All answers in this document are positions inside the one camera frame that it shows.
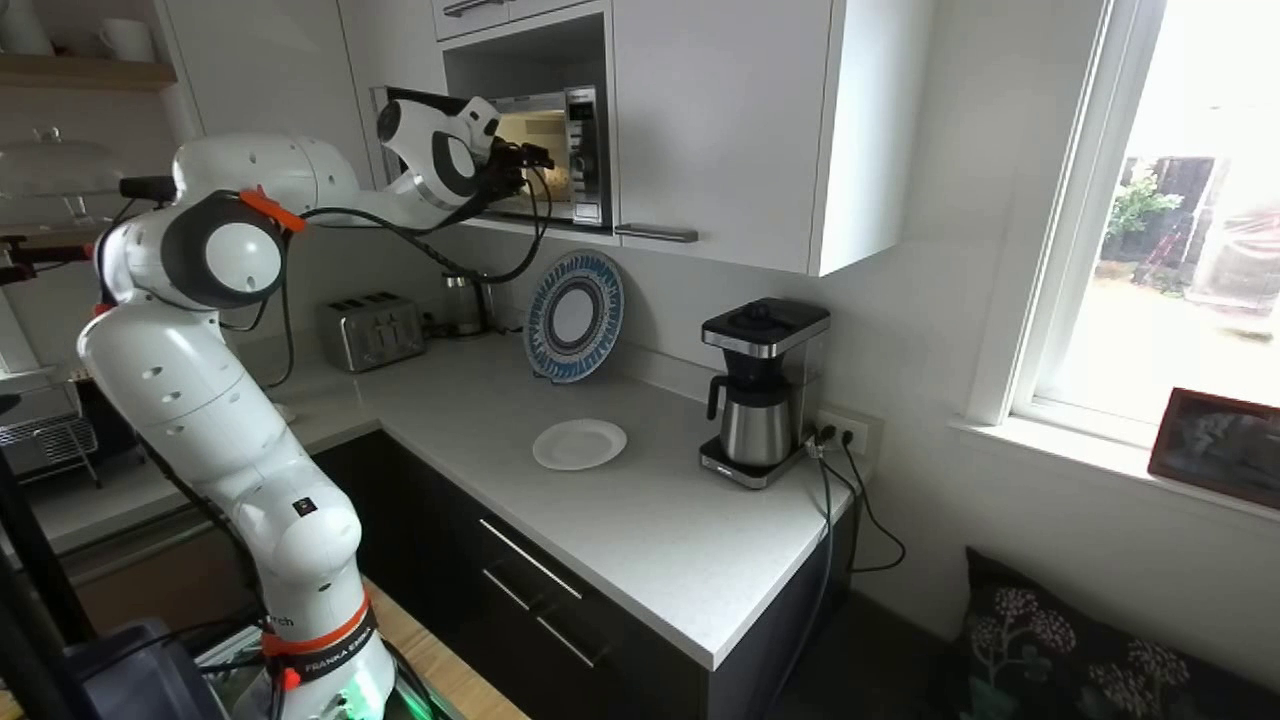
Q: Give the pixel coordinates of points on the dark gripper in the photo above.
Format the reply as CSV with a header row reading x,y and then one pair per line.
x,y
500,164

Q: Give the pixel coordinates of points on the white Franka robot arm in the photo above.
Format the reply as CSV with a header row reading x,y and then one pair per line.
x,y
213,424

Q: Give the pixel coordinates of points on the steel microwave oven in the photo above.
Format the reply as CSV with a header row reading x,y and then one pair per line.
x,y
584,155

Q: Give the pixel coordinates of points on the blue patterned decorative plate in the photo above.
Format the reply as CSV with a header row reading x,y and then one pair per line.
x,y
574,322

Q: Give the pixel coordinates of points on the small metal canister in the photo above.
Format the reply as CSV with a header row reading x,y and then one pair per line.
x,y
461,306

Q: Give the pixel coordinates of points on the silver toaster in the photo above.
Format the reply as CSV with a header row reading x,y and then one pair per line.
x,y
372,335

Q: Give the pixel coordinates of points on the white flat plate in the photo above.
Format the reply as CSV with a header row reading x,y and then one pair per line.
x,y
579,446

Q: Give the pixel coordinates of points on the black steel coffee maker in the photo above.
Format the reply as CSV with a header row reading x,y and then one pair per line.
x,y
759,403

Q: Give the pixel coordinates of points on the dark base cabinet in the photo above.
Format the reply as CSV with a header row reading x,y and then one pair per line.
x,y
443,560

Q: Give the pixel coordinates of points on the white mug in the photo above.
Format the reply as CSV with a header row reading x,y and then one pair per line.
x,y
126,43

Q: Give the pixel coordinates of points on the clear glass dome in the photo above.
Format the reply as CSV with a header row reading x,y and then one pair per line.
x,y
54,183

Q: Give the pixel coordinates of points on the black box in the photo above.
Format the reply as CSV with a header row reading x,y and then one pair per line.
x,y
98,412

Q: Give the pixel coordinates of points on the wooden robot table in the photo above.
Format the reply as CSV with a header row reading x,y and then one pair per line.
x,y
447,664

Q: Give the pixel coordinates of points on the black stand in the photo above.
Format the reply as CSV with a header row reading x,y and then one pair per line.
x,y
81,680

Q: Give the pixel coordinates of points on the dark floral cushion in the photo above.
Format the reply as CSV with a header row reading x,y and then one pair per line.
x,y
1064,655

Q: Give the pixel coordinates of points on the white wall cabinet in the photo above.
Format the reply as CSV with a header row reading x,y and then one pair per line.
x,y
745,123

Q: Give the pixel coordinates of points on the black camera on tripod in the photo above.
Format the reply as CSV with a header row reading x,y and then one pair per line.
x,y
140,190

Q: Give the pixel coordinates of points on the white wall outlet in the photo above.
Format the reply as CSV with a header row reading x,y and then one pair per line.
x,y
854,430

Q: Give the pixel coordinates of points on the wooden wall shelf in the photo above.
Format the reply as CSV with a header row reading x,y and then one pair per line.
x,y
81,73

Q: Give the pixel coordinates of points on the white window frame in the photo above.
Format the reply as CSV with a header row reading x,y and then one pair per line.
x,y
1064,265

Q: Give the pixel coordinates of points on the dark picture frame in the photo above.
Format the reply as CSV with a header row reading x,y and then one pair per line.
x,y
1216,446

